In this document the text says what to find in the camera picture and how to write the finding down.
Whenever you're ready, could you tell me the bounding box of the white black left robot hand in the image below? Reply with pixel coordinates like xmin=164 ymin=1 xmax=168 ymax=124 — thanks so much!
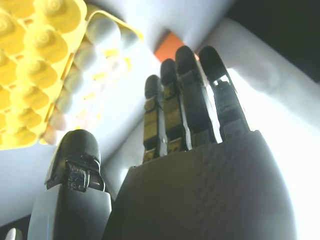
xmin=27 ymin=45 xmax=299 ymax=240

